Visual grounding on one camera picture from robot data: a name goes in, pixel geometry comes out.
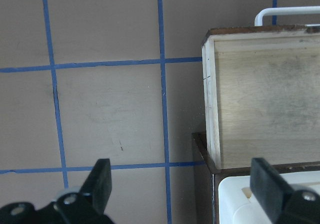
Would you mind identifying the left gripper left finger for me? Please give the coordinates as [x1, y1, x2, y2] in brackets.
[0, 159, 113, 224]

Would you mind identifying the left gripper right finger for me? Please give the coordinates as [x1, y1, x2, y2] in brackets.
[250, 158, 320, 224]

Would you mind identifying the white plastic tray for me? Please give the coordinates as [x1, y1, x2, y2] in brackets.
[218, 171, 320, 224]

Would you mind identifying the wooden drawer with white handle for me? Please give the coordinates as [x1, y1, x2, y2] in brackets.
[202, 6, 320, 170]

